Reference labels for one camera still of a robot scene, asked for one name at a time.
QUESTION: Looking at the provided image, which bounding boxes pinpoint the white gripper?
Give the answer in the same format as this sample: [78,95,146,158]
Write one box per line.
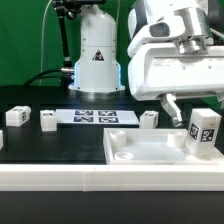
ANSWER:
[128,45,224,127]

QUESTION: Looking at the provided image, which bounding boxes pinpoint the white square tabletop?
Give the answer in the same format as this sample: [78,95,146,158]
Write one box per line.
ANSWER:
[103,128,224,166]

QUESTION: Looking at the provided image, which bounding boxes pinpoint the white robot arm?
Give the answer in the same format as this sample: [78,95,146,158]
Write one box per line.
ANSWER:
[69,0,224,126]

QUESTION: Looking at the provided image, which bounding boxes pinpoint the white sheet with tags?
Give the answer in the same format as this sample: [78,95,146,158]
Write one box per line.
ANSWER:
[56,109,139,125]

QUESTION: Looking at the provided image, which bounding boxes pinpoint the white U-shaped obstacle fence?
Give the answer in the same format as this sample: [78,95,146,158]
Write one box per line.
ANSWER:
[0,164,224,192]

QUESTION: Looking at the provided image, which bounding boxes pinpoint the black cable bundle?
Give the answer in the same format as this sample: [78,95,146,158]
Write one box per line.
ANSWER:
[23,68,73,87]

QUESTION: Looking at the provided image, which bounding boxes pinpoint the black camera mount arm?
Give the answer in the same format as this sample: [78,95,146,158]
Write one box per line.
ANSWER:
[52,0,106,68]

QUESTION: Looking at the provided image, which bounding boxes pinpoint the grey thin cable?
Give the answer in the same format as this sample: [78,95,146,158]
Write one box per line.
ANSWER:
[38,0,54,86]

